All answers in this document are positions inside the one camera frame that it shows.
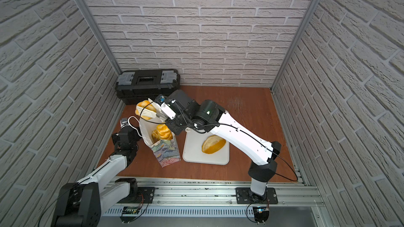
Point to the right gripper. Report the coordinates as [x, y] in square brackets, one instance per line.
[169, 123]

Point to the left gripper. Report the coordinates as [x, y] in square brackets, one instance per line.
[127, 133]

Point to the round knotted bun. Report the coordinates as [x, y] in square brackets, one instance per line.
[146, 110]

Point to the small rectangular golden loaf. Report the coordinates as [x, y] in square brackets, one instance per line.
[164, 132]

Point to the white paper bag colourful bottom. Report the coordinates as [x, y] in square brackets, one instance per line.
[165, 151]

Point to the croissant bread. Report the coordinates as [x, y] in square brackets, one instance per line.
[155, 136]

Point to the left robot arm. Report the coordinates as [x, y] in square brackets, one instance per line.
[81, 204]

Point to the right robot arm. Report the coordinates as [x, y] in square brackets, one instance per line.
[211, 117]

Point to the black plastic toolbox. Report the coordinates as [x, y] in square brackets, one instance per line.
[136, 86]

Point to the large oval crusty loaf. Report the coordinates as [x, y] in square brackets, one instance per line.
[213, 144]

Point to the left small circuit board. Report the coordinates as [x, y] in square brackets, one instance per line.
[130, 214]

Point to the small circuit board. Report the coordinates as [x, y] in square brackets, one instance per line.
[261, 214]
[130, 214]

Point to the right small circuit board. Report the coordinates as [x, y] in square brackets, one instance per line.
[261, 214]

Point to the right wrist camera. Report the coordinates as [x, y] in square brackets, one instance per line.
[160, 99]

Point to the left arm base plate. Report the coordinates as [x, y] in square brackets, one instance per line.
[143, 195]

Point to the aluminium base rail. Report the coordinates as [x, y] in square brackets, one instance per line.
[210, 198]

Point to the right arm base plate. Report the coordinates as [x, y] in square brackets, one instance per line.
[245, 196]

